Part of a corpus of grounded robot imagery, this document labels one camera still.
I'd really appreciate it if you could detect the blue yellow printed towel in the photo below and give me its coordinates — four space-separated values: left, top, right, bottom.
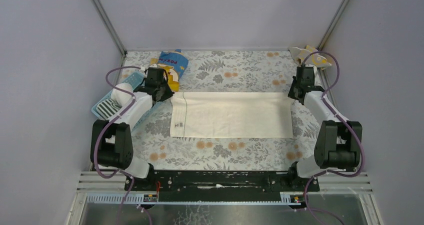
149 49 189 92

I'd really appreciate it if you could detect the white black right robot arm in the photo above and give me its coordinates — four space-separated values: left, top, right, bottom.
288 65 365 179

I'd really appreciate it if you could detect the white slotted cable duct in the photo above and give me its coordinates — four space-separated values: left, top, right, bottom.
85 191 310 206

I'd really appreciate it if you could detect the grey yellow patterned towel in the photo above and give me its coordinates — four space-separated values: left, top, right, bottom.
288 45 332 69

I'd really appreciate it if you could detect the light blue plastic basket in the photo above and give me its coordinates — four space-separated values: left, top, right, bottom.
91 71 157 122

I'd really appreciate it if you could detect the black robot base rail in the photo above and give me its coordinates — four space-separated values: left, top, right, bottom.
124 170 320 202

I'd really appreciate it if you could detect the black white striped rolled towel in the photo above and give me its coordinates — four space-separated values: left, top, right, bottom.
95 98 122 120

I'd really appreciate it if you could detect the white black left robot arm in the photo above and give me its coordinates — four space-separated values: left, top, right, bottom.
90 67 174 179

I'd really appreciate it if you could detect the cream terry towel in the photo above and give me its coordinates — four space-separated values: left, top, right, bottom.
170 92 294 139

